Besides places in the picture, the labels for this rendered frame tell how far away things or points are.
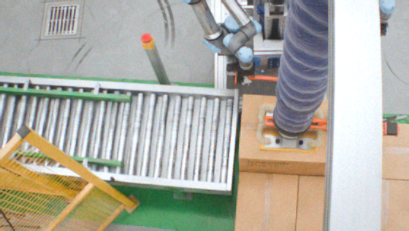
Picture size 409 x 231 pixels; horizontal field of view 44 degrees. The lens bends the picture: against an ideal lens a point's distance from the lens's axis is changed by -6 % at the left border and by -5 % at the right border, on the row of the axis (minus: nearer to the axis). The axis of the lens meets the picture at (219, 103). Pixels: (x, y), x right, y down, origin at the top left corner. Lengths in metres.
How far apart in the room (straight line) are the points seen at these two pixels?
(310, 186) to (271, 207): 0.29
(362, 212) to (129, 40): 3.74
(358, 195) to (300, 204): 2.53
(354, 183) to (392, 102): 3.41
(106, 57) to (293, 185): 1.97
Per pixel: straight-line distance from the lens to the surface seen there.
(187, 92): 3.68
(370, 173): 1.04
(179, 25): 4.57
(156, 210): 4.13
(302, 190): 3.56
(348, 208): 1.02
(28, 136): 2.21
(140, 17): 4.66
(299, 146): 3.18
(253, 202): 3.53
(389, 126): 3.17
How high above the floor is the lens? 4.04
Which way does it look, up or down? 71 degrees down
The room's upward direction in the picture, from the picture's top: 9 degrees counter-clockwise
